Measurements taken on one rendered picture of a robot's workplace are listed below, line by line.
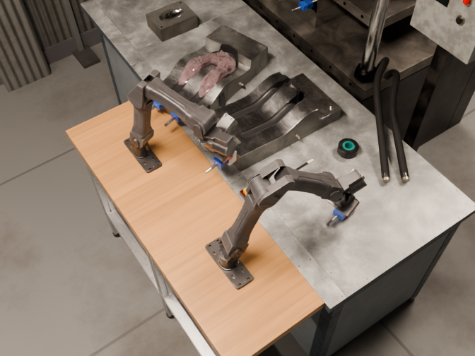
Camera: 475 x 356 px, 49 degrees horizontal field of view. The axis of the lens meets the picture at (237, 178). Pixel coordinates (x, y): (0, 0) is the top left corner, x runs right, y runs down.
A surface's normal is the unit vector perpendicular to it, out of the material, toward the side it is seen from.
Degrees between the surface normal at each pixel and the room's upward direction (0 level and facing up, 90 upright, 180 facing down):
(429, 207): 0
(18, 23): 90
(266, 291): 0
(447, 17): 90
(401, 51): 0
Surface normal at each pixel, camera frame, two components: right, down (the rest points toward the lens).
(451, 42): -0.83, 0.45
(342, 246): -0.02, -0.60
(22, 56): 0.58, 0.65
